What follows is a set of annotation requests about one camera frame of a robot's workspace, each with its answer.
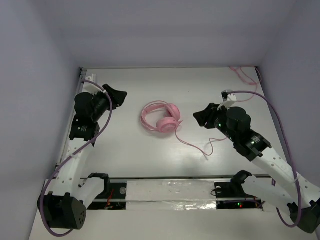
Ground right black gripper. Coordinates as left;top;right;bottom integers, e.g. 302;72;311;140
193;103;238;143

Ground pink headphones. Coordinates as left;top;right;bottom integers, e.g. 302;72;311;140
139;100;183;134

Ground pink headphone cable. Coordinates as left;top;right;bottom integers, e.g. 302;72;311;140
174;66;263;160

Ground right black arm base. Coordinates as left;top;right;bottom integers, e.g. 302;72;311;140
210;170;265;210

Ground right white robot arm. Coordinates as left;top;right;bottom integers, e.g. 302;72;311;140
193;103;320;234

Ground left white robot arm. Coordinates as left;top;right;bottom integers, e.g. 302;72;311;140
37;84;128;238

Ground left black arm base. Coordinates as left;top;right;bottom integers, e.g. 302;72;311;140
88;173;127;210

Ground silver foil strip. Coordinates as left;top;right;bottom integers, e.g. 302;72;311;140
125;180;217;211

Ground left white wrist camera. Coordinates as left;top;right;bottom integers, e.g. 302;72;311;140
83;73;101;94

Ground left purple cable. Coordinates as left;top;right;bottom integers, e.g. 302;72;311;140
39;79;113;237

